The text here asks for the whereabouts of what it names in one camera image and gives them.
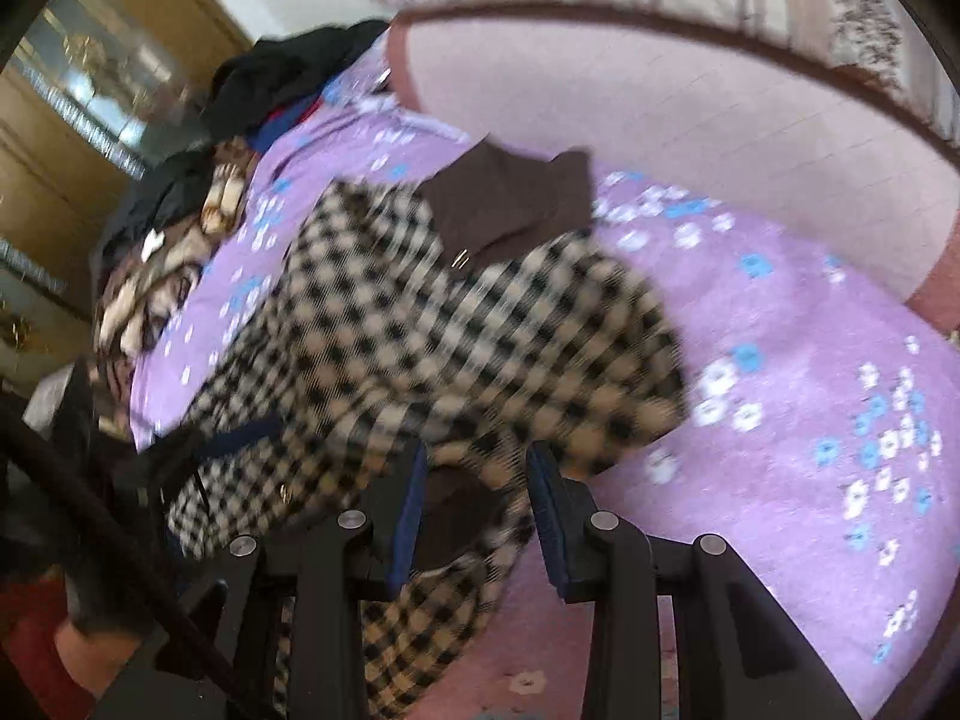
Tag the purple floral bedsheet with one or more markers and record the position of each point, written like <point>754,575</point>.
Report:
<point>787,315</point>

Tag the brown cream patterned cloth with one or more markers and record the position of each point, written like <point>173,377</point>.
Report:
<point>150,292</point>

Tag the person's left forearm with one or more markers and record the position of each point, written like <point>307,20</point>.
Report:
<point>90,660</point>

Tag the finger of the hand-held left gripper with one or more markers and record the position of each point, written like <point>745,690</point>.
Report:
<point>240,437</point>

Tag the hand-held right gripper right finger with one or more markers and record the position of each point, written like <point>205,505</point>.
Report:
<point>549,521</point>

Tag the wooden glass-door cabinet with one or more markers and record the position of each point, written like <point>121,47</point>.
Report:
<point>45,165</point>

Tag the black garment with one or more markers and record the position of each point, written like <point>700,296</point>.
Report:
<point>161,195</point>
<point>292,67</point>

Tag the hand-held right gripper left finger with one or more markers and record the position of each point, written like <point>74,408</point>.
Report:
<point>409,517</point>

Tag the red garment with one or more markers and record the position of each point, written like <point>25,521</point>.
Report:
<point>279,117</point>

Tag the blue garment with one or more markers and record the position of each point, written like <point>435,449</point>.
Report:
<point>289,127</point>

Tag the black beige checkered coat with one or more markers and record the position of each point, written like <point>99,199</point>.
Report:
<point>360,315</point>

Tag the pink brown sofa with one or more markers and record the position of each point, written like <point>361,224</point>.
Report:
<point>637,105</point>

